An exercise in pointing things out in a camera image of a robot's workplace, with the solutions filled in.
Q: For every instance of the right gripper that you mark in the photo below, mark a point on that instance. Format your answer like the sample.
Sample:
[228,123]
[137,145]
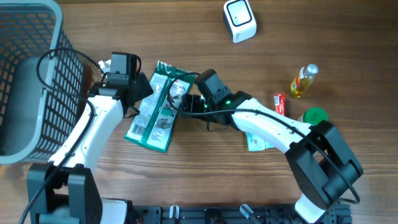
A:
[195,101]

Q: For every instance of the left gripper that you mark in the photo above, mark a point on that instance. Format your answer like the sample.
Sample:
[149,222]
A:
[142,86]

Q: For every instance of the green 3M gloves package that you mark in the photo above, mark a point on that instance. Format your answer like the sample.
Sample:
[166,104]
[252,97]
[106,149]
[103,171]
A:
[153,128]

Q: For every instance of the mint green sachet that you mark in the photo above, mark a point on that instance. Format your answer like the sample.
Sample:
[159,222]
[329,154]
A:
[255,143]

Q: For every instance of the red snack stick wrapper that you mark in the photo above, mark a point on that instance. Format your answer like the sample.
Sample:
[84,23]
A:
[279,102]

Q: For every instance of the yellow Vim dish soap bottle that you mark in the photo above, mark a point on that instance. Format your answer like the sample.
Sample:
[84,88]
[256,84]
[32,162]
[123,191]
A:
[303,80]

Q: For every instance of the green lid white jar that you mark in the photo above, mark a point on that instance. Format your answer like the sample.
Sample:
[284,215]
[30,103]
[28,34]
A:
[314,116]

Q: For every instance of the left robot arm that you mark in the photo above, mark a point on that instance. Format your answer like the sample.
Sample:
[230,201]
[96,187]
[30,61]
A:
[63,190]

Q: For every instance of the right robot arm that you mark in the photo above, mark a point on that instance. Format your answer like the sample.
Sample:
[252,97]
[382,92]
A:
[321,161]

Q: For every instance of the white barcode scanner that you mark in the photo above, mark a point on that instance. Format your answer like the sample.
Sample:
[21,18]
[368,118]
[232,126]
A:
[239,20]

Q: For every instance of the grey plastic mesh basket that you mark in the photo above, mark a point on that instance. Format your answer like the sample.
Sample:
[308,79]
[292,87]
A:
[41,77]

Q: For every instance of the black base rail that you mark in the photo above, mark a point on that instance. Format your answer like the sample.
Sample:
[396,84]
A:
[278,214]

